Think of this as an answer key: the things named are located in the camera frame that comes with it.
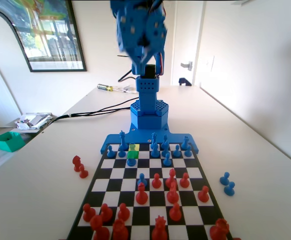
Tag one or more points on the red chess knight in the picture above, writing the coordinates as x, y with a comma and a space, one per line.
76, 161

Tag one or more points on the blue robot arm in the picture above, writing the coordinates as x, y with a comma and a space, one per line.
149, 105

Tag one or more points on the blue chess king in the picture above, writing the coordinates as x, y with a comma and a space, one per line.
122, 140

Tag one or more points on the blue chess knight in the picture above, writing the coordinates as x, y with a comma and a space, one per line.
165, 141

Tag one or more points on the blue chess pawn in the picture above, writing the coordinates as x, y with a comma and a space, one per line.
229, 189
110, 152
121, 153
165, 153
155, 152
188, 152
176, 152
131, 162
167, 160
142, 179
224, 178

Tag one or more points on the red chess bishop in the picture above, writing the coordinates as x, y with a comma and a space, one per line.
172, 193
171, 176
141, 195

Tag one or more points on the red chess pawn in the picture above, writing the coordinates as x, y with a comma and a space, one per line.
156, 181
106, 213
83, 173
175, 213
123, 213
88, 213
203, 194
184, 180

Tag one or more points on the red chess queen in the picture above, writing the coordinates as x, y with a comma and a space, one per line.
159, 229

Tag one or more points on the large red chess piece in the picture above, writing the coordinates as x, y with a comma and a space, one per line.
120, 230
99, 228

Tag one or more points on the red chess piece tip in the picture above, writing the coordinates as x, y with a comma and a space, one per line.
236, 238

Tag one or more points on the white door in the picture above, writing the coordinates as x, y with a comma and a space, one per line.
185, 30

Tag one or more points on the blue table clamp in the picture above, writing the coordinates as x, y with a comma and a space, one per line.
183, 81

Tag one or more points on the black framed picture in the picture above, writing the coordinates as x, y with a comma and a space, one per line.
55, 37

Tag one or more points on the white arched panel dark rim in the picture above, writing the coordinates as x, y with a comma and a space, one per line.
0, 37

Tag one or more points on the pile of papers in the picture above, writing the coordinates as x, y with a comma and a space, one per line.
33, 121

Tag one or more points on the black white chessboard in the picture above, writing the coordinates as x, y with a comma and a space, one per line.
125, 185

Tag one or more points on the green plastic box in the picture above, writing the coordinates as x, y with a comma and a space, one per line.
6, 145

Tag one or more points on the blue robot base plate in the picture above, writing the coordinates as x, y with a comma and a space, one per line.
175, 138

